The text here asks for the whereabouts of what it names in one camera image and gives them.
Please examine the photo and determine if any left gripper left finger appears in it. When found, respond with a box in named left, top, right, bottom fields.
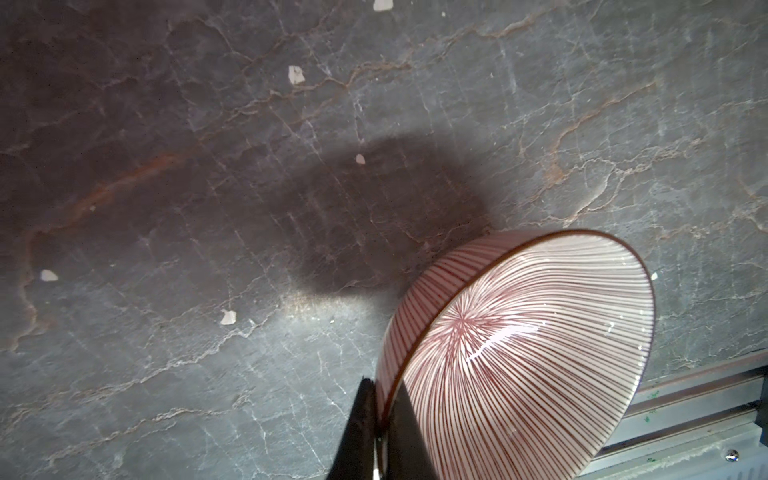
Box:
left=326, top=378, right=377, bottom=480

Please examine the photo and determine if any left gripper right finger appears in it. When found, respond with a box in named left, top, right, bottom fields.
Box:
left=383, top=382, right=438, bottom=480

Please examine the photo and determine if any aluminium mounting rail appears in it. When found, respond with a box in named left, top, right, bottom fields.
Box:
left=581, top=350, right=767, bottom=479

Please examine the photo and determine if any pink striped bowl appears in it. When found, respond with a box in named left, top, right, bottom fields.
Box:
left=375, top=230, right=656, bottom=479

